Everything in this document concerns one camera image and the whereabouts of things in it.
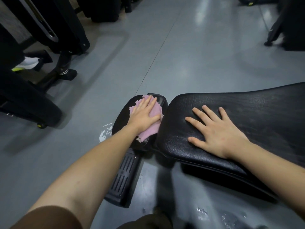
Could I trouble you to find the person's right hand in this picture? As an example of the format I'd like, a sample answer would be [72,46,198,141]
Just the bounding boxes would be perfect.
[185,105,251,161]

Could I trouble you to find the person's left hand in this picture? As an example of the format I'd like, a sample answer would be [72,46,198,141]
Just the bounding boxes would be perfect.
[126,95,162,135]

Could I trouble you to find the pink cleaning cloth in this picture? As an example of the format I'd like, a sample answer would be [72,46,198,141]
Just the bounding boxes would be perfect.
[129,94,164,143]

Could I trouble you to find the black padded gym bench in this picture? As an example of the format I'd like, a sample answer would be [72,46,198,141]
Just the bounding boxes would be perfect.
[104,81,305,210]

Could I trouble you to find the person's right forearm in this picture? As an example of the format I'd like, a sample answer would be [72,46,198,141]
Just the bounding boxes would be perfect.
[225,140,305,221]

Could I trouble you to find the person's left forearm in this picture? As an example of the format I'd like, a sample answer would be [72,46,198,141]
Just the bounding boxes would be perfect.
[28,125,139,229]

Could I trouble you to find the person's black trousers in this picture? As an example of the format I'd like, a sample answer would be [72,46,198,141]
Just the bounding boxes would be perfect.
[116,207,174,229]

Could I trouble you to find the black gym equipment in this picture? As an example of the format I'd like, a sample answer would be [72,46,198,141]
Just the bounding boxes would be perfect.
[76,0,140,24]

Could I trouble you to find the black machine with steel foot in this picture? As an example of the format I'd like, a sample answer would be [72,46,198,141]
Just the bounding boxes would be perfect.
[0,0,91,93]

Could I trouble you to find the black rounded machine housing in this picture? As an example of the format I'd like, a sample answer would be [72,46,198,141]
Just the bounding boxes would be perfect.
[0,22,64,129]

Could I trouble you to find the black curved machine frame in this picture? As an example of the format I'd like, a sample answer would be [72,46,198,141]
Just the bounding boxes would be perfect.
[237,0,281,7]

